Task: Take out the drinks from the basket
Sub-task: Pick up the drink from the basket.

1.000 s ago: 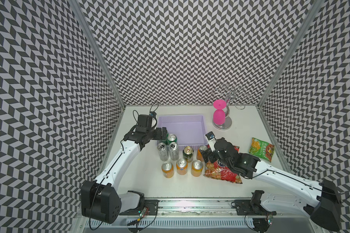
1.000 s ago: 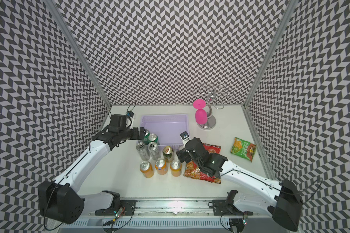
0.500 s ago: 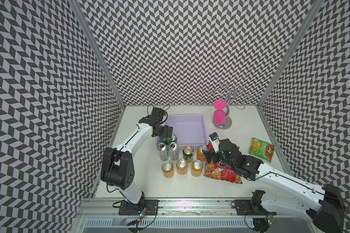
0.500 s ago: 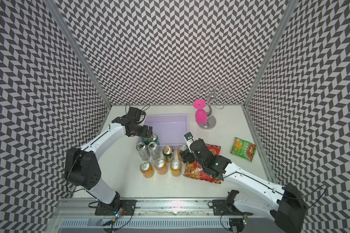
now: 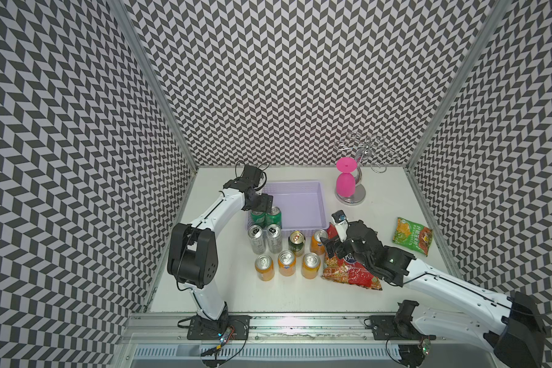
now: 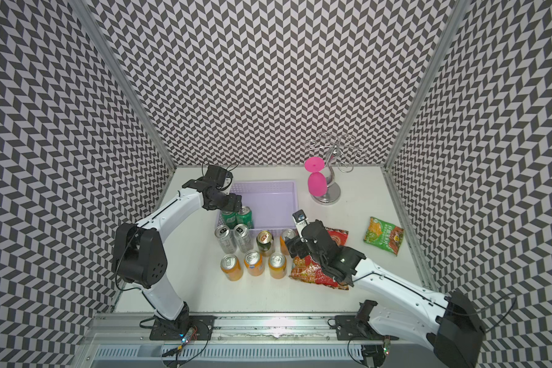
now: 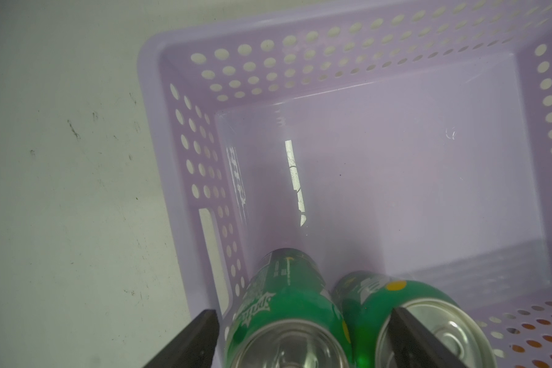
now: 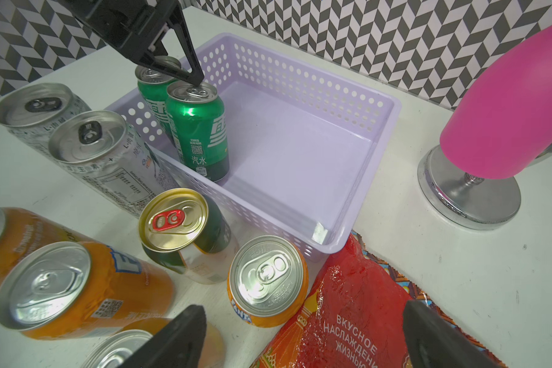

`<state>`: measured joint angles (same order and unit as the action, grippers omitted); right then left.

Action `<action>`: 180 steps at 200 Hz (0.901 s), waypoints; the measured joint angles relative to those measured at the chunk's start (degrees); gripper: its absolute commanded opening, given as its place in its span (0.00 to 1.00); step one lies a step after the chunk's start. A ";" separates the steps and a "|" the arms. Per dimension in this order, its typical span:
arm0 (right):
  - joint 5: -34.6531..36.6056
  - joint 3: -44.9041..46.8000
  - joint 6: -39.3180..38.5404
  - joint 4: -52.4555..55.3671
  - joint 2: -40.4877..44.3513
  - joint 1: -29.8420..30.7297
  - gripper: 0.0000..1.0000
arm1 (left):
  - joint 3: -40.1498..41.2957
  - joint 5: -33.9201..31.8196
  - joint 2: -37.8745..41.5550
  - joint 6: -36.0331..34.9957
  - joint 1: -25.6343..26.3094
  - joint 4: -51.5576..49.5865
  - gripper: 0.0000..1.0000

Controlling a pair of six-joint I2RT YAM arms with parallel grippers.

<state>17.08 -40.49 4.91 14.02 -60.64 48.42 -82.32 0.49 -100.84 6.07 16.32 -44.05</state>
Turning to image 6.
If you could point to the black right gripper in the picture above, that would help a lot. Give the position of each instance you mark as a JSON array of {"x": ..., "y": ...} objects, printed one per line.
[{"x": 297, "y": 242}]

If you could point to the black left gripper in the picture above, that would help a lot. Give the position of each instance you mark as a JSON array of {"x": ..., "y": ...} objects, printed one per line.
[{"x": 234, "y": 205}]

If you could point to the silver can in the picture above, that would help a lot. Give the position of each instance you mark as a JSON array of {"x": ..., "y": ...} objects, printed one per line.
[
  {"x": 242, "y": 238},
  {"x": 225, "y": 239}
]

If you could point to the orange can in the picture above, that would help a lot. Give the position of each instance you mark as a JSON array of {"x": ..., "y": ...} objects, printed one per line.
[
  {"x": 277, "y": 264},
  {"x": 253, "y": 261},
  {"x": 231, "y": 267},
  {"x": 287, "y": 234}
]

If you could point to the dark green gold-top can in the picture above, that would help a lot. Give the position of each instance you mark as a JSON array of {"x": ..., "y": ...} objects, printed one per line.
[{"x": 265, "y": 243}]

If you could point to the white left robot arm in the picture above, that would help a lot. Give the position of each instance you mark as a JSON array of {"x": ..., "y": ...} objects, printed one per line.
[{"x": 139, "y": 256}]

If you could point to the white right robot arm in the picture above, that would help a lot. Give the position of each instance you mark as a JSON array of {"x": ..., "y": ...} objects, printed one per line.
[{"x": 448, "y": 325}]

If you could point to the lavender plastic basket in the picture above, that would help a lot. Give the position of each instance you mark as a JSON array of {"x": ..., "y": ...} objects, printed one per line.
[{"x": 272, "y": 204}]

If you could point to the red candy bag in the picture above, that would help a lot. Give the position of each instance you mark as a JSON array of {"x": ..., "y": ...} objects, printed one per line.
[{"x": 308, "y": 271}]

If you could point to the green snack packet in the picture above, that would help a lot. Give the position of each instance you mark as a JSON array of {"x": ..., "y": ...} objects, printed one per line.
[{"x": 384, "y": 235}]

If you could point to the pink plastic wine glass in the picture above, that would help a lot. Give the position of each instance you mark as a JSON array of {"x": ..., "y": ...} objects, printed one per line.
[{"x": 317, "y": 182}]

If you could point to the chrome glass holder stand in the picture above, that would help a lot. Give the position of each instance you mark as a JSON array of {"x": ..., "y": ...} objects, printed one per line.
[{"x": 334, "y": 150}]

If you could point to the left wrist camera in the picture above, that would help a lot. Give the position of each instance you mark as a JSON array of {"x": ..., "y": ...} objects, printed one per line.
[{"x": 217, "y": 174}]

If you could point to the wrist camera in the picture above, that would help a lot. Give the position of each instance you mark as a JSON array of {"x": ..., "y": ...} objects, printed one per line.
[
  {"x": 217, "y": 174},
  {"x": 300, "y": 220}
]

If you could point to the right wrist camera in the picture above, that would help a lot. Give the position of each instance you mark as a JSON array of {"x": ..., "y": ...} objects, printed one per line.
[{"x": 300, "y": 220}]

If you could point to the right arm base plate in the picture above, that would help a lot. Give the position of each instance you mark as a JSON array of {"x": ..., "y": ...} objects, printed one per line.
[{"x": 347, "y": 327}]

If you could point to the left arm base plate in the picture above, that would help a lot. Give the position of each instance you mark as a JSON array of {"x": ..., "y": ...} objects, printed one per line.
[{"x": 176, "y": 330}]

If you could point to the aluminium front rail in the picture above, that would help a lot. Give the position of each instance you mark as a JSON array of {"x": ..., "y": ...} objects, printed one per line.
[{"x": 237, "y": 337}]

